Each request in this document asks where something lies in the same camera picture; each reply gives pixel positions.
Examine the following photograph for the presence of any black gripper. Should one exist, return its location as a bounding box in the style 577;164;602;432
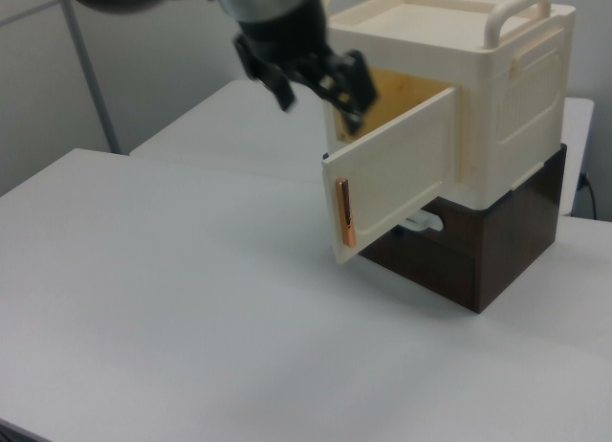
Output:
231;0;380;138

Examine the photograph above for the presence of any cream cabinet door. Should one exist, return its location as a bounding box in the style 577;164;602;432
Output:
320;86;463;266

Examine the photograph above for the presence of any cream plastic cabinet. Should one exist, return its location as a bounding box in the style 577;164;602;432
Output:
317;0;578;211

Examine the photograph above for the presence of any dark brown wooden drawer box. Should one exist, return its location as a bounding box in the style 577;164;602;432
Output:
355;143;570;316

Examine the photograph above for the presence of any copper door handle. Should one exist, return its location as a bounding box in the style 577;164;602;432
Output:
335;176;358;248

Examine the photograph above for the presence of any white drawer handle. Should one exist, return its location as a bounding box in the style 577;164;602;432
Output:
403;209;447;234

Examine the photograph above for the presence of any black cable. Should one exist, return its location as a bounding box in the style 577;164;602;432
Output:
577;170;600;221

